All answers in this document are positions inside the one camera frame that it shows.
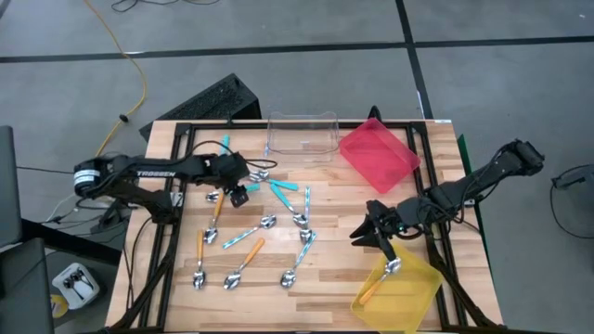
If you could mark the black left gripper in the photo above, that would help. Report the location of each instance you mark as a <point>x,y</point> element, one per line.
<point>229,169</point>

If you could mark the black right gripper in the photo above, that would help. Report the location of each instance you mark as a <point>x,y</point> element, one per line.
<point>394,225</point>

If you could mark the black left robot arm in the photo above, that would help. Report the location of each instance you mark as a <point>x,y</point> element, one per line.
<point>153,174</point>

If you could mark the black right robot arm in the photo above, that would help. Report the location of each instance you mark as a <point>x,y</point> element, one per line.
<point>487,174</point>

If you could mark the clear plastic bin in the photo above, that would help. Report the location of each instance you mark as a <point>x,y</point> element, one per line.
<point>301,139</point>

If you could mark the yellow translucent plastic bin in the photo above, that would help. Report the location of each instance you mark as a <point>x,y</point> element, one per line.
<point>408,306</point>

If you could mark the pink translucent plastic bin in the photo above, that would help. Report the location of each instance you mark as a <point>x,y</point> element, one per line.
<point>380,158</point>

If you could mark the black stand base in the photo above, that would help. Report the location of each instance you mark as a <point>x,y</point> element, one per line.
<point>111,214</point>

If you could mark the black base beam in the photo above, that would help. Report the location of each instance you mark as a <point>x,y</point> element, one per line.
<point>69,241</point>

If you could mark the white plastic tray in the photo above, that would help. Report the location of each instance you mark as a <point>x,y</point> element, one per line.
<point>88,292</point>

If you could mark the black earphones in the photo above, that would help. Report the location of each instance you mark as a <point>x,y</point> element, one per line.
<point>74,279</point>

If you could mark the grey floor device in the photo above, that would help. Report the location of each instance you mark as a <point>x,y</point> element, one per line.
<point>577,176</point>

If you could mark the black furniture panel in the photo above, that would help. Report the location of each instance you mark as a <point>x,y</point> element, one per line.
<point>23,287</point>
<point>9,185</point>

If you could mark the yellow tape roll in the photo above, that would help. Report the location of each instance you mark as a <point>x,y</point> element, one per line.
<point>60,312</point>

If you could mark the black aluminium table frame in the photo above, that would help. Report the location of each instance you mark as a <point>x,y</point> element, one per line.
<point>209,125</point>

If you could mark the black pointed bracket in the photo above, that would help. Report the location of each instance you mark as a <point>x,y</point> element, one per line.
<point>375,113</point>

